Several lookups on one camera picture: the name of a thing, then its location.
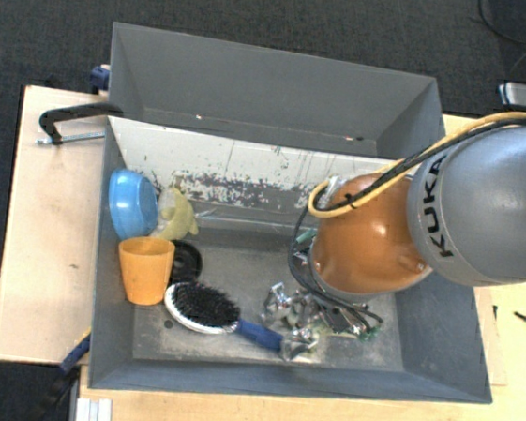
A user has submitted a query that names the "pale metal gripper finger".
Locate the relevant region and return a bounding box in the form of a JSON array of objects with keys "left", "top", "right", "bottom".
[
  {"left": 277, "top": 323, "right": 323, "bottom": 367},
  {"left": 258, "top": 278, "right": 297, "bottom": 328}
]

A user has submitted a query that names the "black round lid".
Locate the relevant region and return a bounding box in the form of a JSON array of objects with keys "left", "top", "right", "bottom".
[{"left": 165, "top": 239, "right": 206, "bottom": 288}]

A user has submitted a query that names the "yellow-green soft toy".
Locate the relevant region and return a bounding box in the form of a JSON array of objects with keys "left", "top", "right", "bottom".
[{"left": 153, "top": 186, "right": 203, "bottom": 245}]

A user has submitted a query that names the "orange plastic cup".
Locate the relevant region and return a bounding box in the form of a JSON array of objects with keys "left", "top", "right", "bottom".
[{"left": 111, "top": 233, "right": 177, "bottom": 309}]

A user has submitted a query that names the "blue bowl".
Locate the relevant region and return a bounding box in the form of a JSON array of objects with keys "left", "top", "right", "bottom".
[{"left": 102, "top": 167, "right": 164, "bottom": 245}]

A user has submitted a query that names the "grey metal bin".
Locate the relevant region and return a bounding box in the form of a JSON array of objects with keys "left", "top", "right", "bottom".
[{"left": 71, "top": 21, "right": 526, "bottom": 421}]

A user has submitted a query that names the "white hairbrush with blue handle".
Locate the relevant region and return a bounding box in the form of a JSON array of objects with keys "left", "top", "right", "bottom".
[{"left": 159, "top": 278, "right": 290, "bottom": 353}]

